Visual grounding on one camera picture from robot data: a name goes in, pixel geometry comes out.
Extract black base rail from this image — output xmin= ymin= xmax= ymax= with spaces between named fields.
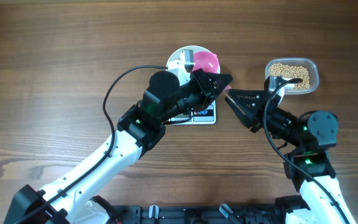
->
xmin=103 ymin=205 xmax=285 ymax=224

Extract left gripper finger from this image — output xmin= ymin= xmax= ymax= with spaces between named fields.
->
xmin=202 ymin=72 xmax=232 ymax=90
xmin=203 ymin=85 xmax=231 ymax=108

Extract pink measuring scoop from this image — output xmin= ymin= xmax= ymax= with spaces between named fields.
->
xmin=191 ymin=50 xmax=232 ymax=94

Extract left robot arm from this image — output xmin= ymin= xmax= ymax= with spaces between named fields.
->
xmin=4 ymin=67 xmax=232 ymax=223

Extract white digital kitchen scale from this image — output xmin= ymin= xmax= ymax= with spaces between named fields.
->
xmin=169 ymin=101 xmax=217 ymax=125

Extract yellow soybeans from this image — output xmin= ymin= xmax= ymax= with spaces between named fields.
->
xmin=268 ymin=63 xmax=310 ymax=90

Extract white bowl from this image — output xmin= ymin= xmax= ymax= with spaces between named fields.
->
xmin=167 ymin=45 xmax=221 ymax=73

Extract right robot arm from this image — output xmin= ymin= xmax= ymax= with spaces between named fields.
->
xmin=226 ymin=89 xmax=355 ymax=223

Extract black cable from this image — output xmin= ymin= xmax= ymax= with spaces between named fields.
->
xmin=11 ymin=65 xmax=169 ymax=224
xmin=262 ymin=77 xmax=351 ymax=224

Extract right black cable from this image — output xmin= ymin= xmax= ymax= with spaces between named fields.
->
xmin=262 ymin=77 xmax=351 ymax=224

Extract left black cable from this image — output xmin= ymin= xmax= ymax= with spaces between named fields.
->
xmin=11 ymin=65 xmax=169 ymax=224

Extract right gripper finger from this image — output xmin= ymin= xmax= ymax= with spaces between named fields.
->
xmin=225 ymin=96 xmax=260 ymax=128
xmin=227 ymin=88 xmax=271 ymax=108

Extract clear plastic container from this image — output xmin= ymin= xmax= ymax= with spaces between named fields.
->
xmin=265 ymin=58 xmax=319 ymax=95

